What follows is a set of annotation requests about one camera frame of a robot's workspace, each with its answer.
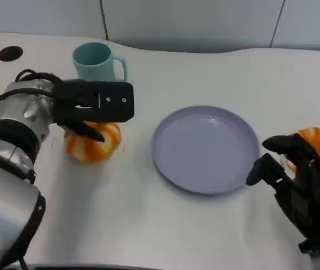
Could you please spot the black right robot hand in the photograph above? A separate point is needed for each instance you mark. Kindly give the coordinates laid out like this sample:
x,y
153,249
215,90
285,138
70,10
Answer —
x,y
311,191

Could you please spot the lilac plate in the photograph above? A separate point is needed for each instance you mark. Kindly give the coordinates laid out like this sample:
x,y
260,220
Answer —
x,y
204,149

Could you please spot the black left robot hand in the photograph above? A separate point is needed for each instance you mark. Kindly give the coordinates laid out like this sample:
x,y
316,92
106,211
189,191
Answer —
x,y
86,130

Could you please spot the pale green mug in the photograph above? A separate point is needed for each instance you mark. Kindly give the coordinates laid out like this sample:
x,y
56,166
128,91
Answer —
x,y
95,67

